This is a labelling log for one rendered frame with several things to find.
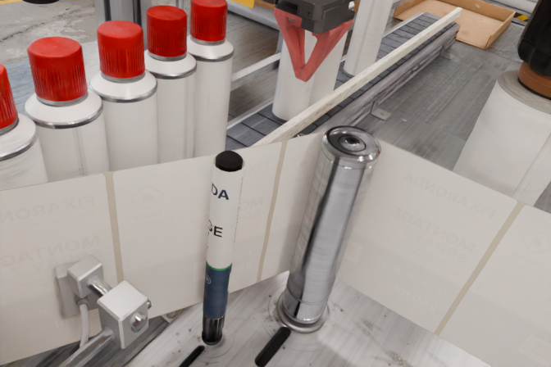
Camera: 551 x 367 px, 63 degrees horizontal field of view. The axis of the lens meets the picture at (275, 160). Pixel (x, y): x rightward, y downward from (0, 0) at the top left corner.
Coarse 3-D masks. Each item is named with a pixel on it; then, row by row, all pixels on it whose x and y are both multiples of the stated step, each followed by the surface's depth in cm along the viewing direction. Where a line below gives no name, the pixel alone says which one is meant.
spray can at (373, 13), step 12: (372, 0) 71; (384, 0) 70; (360, 12) 73; (372, 12) 72; (384, 12) 72; (360, 24) 74; (372, 24) 73; (384, 24) 73; (360, 36) 74; (372, 36) 74; (348, 48) 78; (360, 48) 76; (372, 48) 75; (348, 60) 78; (360, 60) 77; (372, 60) 77; (348, 72) 79; (360, 72) 78
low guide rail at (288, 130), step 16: (448, 16) 103; (432, 32) 96; (400, 48) 84; (384, 64) 78; (352, 80) 70; (368, 80) 74; (336, 96) 65; (304, 112) 60; (320, 112) 63; (288, 128) 57; (304, 128) 61; (256, 144) 53
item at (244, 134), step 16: (432, 16) 113; (400, 32) 101; (416, 32) 102; (384, 48) 92; (416, 48) 95; (400, 64) 87; (336, 80) 77; (352, 96) 73; (336, 112) 69; (240, 128) 62; (256, 128) 62; (272, 128) 63; (240, 144) 58
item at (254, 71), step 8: (400, 0) 92; (408, 0) 97; (392, 8) 90; (272, 56) 62; (256, 64) 59; (264, 64) 60; (272, 64) 61; (240, 72) 57; (248, 72) 57; (256, 72) 58; (264, 72) 60; (232, 80) 55; (240, 80) 56; (248, 80) 58; (232, 88) 55
